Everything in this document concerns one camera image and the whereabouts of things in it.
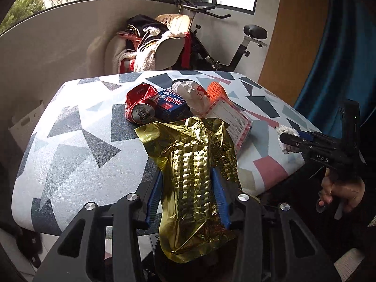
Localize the wooden door panel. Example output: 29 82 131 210
258 0 339 95

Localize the black exercise bike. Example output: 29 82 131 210
172 0 268 73

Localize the orange knitted scrubber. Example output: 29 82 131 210
206 82 228 106

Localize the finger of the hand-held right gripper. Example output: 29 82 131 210
279 133 309 154
295 130 338 146

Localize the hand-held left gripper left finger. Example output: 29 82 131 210
32 170 164 282

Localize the person's right hand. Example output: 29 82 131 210
317 176 366 214

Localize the cream fleece blanket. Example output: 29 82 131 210
104 37 127 74

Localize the white wrapper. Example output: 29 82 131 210
171 79 211 117

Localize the dark striped jacket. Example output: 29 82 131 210
126 16 170 54

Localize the beige chair with towels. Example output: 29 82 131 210
113 45 157 74

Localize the gold foil bag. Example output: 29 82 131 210
134 117 244 263

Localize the small blue cardboard box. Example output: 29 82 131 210
153 88 188 122

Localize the crushed red drink can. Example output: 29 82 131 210
125 84 161 124

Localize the red cloth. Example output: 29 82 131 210
181 31 193 66

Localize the white tissue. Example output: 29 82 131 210
275 125 302 154

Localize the pink checked packet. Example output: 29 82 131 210
203 97 253 155

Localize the blue curtain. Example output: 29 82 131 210
294 0 376 141

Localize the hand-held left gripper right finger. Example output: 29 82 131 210
210 167 343 282

